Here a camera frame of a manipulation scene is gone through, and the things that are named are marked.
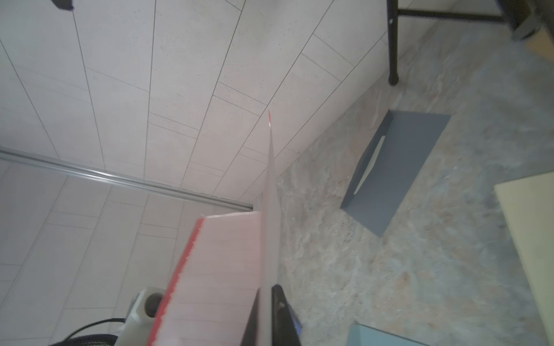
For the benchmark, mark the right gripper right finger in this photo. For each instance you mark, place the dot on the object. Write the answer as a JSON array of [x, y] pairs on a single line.
[[284, 332]]

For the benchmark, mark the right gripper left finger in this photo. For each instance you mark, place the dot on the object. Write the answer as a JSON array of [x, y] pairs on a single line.
[[251, 330]]

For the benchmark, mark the teal blue envelope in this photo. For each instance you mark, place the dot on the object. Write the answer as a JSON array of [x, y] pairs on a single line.
[[361, 335]]

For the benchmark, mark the white and pink letter paper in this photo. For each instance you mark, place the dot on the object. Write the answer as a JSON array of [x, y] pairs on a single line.
[[224, 277]]

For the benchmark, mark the cream yellow envelope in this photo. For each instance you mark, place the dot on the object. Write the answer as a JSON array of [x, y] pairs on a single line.
[[527, 205]]

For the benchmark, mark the tan kraft envelope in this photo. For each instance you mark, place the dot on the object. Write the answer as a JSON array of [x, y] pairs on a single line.
[[541, 44]]

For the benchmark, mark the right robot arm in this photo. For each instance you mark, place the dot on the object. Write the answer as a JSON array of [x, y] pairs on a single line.
[[138, 322]]

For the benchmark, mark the dark grey envelope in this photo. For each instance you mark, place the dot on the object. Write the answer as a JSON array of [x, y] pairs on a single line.
[[389, 166]]

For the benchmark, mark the black perforated music stand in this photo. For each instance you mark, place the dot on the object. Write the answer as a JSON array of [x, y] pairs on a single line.
[[524, 18]]

